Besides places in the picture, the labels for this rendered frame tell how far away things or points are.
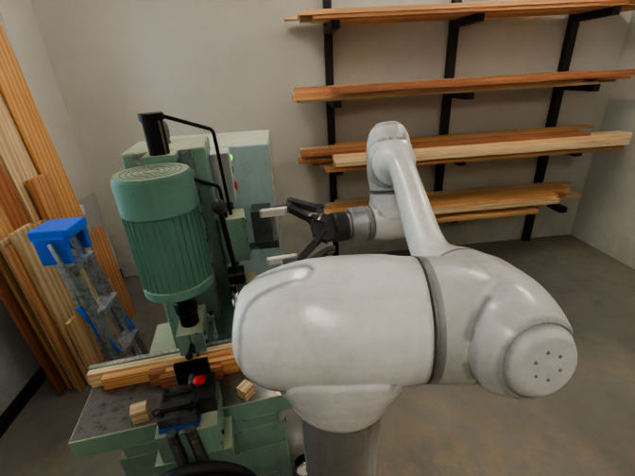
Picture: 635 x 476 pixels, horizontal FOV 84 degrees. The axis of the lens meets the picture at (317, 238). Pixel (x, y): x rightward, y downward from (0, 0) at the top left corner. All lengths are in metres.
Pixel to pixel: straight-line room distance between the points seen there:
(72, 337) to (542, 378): 2.40
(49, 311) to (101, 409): 1.35
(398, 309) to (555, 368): 0.13
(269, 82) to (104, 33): 1.23
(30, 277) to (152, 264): 1.54
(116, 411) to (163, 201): 0.61
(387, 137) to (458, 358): 0.61
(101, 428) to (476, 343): 0.99
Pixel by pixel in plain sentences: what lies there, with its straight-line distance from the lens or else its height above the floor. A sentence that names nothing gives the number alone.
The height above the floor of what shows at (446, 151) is 1.08.
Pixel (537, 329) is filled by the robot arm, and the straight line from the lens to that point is 0.34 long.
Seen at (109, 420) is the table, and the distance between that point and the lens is 1.16.
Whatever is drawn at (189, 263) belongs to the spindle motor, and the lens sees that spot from 0.90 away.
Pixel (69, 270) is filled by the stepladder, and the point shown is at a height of 0.98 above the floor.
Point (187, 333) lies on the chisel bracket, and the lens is 1.04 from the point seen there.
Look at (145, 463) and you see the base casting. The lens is 1.21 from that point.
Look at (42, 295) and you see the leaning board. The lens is 2.43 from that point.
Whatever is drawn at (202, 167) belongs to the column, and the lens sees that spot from 1.07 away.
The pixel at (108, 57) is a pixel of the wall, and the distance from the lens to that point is 3.35.
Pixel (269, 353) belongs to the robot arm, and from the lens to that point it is 0.34.
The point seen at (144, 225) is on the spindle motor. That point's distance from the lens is 0.86.
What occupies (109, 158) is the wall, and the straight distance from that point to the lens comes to 3.48.
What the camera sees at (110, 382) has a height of 0.93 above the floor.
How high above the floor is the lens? 1.69
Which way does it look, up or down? 25 degrees down
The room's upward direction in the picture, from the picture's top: 3 degrees counter-clockwise
